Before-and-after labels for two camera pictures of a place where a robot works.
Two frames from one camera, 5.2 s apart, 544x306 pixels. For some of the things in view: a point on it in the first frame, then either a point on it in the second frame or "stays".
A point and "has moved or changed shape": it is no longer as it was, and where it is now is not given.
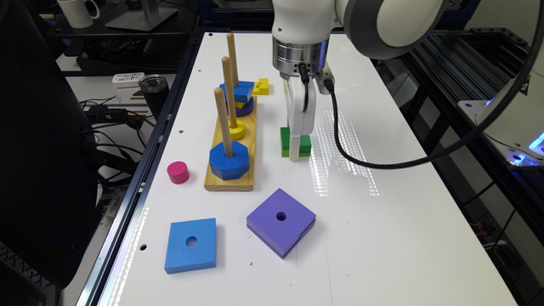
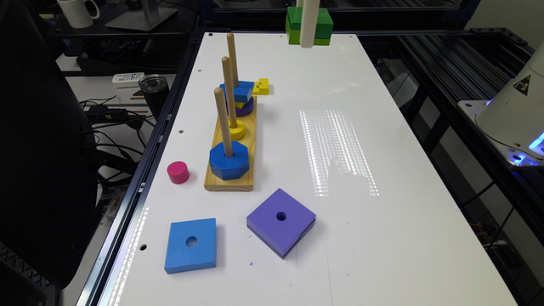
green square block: [304, 143] has moved or changed shape
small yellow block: [261, 87] stays
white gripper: [302, 111] -> [308, 23]
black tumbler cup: [155, 88] stays
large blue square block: [191, 246] stays
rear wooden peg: [233, 59] stays
